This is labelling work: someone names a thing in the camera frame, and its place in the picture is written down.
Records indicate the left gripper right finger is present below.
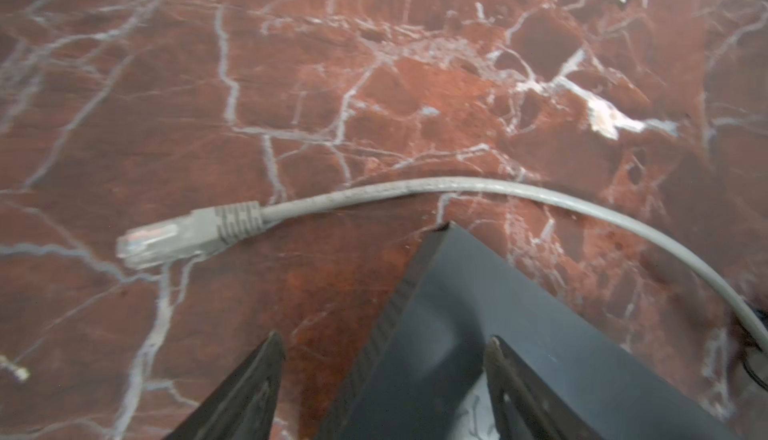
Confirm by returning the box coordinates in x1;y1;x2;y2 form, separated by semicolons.
483;336;600;440

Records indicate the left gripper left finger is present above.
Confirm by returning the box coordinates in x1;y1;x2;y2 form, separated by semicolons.
166;332;285;440

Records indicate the dark grey box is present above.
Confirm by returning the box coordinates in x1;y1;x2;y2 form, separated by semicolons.
317;224;732;439

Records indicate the black power adapter with cable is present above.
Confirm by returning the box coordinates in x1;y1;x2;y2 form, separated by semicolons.
740;336;767;392

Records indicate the long grey thin cable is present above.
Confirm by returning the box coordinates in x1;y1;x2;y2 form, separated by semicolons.
115;177;768;354

